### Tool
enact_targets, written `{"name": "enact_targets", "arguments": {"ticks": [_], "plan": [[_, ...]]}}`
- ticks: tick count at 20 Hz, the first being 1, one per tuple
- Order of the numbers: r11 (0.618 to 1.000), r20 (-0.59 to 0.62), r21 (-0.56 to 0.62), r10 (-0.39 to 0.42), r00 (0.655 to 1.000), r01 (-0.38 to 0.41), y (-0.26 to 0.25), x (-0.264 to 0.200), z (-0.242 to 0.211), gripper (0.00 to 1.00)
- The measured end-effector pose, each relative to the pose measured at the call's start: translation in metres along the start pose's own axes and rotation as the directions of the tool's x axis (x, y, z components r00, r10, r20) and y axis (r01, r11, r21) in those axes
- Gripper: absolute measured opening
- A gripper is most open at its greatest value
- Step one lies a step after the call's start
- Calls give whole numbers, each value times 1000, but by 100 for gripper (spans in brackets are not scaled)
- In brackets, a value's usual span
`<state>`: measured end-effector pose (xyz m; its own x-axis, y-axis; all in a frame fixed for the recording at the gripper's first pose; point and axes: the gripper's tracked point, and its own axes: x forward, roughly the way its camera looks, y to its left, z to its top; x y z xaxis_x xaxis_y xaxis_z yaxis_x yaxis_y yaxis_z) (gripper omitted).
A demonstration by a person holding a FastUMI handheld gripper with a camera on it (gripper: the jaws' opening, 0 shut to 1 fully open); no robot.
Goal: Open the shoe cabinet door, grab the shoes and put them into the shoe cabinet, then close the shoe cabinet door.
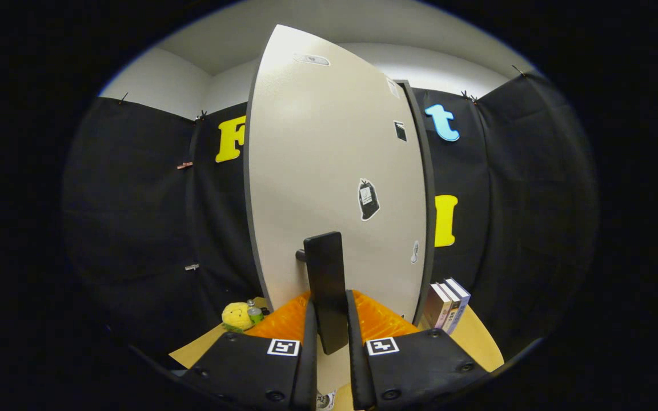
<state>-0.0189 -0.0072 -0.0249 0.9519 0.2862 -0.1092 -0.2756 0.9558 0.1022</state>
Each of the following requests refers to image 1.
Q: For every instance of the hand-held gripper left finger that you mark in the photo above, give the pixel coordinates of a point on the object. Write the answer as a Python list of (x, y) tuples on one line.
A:
[(309, 365)]

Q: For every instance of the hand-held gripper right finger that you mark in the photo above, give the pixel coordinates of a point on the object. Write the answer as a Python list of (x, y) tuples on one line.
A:
[(354, 365)]

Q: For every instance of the white canvas shoe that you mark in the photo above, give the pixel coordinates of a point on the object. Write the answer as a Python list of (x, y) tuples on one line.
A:
[(325, 401)]

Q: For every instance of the grey shoe cabinet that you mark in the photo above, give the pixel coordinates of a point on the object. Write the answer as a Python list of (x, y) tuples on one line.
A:
[(430, 182)]

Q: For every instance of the green label drink bottle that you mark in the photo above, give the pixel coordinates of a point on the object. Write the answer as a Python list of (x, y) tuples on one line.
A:
[(255, 313)]

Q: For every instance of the yellow pineapple plush toy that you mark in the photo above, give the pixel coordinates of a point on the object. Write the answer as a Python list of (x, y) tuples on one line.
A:
[(236, 315)]

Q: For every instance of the white book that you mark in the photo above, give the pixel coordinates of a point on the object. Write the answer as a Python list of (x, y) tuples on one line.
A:
[(452, 311)]

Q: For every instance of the red clip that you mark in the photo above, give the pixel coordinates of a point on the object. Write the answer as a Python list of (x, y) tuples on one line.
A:
[(185, 165)]

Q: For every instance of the black backdrop cloth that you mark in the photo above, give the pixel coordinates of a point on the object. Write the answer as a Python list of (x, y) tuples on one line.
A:
[(135, 200)]

